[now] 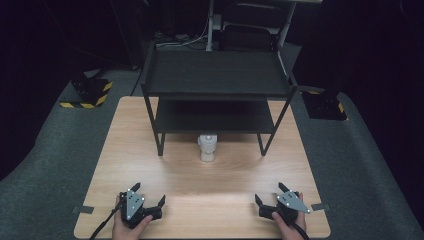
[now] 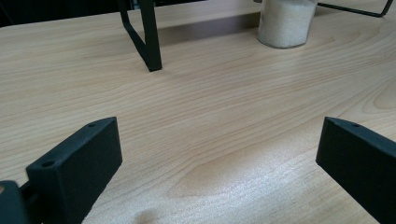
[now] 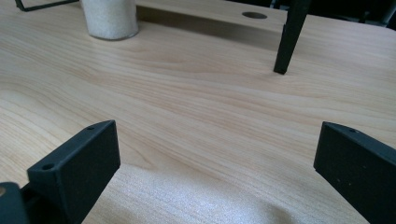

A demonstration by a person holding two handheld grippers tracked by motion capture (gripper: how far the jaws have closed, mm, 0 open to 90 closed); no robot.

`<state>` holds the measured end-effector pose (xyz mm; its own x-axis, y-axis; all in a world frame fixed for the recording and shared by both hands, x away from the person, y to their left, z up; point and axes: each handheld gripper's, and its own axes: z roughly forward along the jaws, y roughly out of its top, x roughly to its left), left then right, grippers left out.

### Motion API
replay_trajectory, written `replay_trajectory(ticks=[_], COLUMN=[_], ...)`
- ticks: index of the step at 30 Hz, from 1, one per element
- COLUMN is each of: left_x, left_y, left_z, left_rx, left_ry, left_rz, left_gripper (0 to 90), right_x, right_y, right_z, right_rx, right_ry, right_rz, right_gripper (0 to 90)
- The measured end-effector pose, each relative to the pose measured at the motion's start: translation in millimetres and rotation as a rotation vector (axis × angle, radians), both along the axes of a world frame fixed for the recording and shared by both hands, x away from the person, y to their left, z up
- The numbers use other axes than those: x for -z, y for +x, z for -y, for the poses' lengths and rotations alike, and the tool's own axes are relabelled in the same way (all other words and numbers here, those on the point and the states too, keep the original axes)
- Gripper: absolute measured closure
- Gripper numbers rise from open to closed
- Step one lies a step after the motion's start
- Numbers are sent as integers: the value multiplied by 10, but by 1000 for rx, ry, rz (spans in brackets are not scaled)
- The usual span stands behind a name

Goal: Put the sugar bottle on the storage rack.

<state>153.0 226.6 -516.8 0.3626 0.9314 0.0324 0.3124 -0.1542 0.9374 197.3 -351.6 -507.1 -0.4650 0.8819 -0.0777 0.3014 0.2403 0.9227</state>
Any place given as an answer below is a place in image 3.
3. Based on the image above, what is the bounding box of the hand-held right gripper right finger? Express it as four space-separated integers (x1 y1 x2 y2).
313 121 396 224

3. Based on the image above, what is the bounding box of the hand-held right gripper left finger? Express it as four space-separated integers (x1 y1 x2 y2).
20 119 121 224

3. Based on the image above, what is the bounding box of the black rack leg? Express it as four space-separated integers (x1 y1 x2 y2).
273 0 313 76

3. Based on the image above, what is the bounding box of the clear jar of white granules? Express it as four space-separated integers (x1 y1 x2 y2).
79 0 140 41

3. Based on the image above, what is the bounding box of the wooden rack with round hole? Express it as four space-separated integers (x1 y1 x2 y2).
135 0 289 52

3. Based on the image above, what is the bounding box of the black metal frame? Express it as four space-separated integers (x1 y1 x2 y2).
14 0 80 13

